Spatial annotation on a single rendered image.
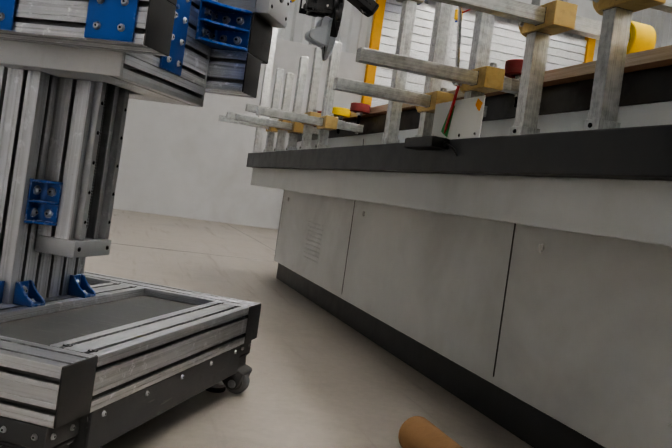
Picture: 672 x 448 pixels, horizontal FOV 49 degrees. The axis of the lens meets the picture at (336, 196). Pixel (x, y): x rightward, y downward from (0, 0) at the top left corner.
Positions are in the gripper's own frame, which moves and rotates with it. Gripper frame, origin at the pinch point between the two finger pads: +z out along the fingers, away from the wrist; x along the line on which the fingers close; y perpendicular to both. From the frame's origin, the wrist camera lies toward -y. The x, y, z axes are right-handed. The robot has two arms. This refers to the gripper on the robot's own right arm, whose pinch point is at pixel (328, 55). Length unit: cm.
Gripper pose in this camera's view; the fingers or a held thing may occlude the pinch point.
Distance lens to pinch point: 165.4
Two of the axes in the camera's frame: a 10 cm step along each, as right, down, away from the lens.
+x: 3.0, 0.4, -9.5
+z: -1.4, 9.9, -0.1
